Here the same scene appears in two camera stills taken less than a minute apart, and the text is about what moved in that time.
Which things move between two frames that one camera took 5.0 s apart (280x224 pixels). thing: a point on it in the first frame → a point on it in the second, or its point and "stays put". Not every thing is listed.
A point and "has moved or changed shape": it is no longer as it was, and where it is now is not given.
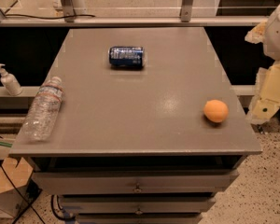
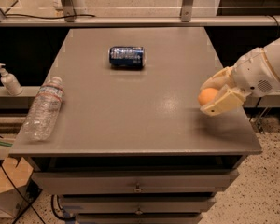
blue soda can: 126,56 stays put
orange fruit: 216,110 has moved or changed shape
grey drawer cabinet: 136,126 stays put
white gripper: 278,36 → 254,73
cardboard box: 6,202 stays put
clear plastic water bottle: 40,119 stays put
